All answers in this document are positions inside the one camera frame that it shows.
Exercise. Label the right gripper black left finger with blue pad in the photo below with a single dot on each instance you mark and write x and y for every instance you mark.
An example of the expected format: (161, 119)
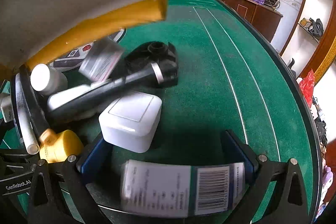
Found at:
(47, 204)

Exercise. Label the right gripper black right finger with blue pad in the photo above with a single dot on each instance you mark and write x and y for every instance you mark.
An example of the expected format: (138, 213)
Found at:
(288, 203)

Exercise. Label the white round bottle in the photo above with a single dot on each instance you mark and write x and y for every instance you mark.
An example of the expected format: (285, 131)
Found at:
(47, 80)

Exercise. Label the white barcode medicine box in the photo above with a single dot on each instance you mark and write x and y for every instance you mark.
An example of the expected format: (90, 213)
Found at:
(180, 191)

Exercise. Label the white square plastic container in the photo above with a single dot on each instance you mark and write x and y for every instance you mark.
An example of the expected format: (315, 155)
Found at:
(130, 122)

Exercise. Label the small silver pink-label box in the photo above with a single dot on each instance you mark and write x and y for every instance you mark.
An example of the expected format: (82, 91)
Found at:
(101, 60)

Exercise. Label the black rod with silver ring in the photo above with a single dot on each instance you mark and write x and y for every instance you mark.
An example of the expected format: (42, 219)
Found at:
(115, 88)

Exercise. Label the yellow-edged cardboard box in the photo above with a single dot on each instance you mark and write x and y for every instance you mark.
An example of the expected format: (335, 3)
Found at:
(39, 31)

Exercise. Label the black plastic funnel base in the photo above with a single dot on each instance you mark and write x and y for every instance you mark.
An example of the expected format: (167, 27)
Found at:
(154, 52)

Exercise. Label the mahjong table centre control panel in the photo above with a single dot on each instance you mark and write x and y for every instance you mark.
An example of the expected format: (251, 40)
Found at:
(73, 59)

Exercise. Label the wooden counter cabinet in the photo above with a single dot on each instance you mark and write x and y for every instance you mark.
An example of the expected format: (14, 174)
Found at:
(263, 18)

